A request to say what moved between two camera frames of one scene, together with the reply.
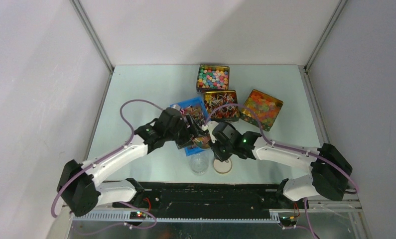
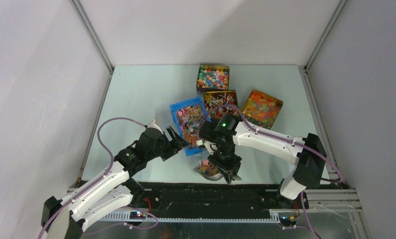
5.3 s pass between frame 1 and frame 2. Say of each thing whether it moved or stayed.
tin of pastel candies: stayed
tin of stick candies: stayed
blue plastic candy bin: stayed
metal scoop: moved
